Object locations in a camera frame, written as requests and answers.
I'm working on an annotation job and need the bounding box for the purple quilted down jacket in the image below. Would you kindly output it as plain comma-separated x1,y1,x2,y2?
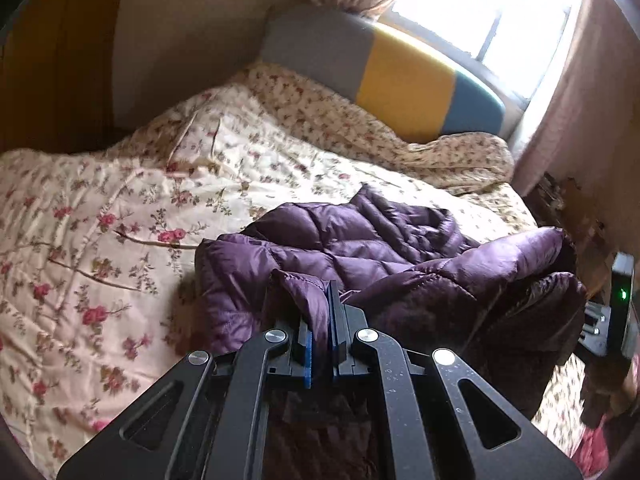
193,183,587,480

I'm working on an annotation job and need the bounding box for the red cloth at bedside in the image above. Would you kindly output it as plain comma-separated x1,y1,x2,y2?
570,425,610,479

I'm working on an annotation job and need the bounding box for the cluttered wooden side table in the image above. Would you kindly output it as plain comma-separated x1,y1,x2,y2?
524,174,617,304

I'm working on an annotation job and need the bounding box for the floral bed quilt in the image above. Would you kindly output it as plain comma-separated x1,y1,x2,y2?
0,81,591,480

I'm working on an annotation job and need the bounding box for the small-flower folded blanket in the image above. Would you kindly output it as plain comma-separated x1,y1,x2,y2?
231,62,514,195

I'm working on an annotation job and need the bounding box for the pink right curtain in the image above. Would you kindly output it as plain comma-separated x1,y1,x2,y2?
512,0,639,195

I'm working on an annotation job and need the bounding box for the grey yellow blue headboard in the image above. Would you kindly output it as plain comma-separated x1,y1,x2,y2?
260,4,506,143

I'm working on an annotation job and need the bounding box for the window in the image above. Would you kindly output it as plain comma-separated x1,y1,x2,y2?
374,0,586,111

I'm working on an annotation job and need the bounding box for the brown wooden wardrobe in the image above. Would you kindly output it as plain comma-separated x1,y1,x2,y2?
1,0,120,153

